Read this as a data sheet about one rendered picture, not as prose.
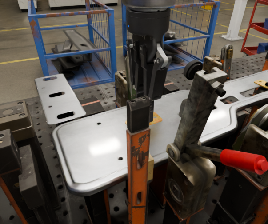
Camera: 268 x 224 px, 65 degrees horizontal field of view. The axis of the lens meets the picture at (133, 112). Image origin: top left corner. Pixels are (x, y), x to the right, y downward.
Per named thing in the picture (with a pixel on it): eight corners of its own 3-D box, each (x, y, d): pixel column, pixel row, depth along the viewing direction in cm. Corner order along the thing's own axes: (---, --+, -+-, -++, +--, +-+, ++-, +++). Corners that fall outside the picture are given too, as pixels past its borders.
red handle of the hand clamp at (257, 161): (188, 137, 39) (274, 150, 24) (191, 148, 39) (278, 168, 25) (170, 144, 37) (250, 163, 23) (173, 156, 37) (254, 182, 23)
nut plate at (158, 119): (154, 112, 53) (155, 108, 52) (163, 120, 50) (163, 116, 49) (124, 122, 50) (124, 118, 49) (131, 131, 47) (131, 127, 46)
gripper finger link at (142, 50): (157, 41, 40) (161, 42, 38) (156, 95, 45) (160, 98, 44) (138, 44, 38) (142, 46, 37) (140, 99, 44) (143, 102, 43)
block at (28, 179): (58, 215, 64) (30, 143, 47) (67, 254, 56) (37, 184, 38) (48, 220, 63) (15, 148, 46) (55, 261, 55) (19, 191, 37)
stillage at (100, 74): (45, 66, 331) (27, -3, 276) (95, 58, 356) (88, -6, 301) (51, 105, 241) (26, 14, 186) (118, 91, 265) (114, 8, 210)
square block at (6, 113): (57, 188, 72) (25, 98, 51) (62, 208, 66) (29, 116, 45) (31, 198, 69) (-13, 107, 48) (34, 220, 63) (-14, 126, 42)
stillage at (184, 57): (122, 55, 367) (121, -7, 312) (162, 49, 394) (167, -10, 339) (157, 85, 278) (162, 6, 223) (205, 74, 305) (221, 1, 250)
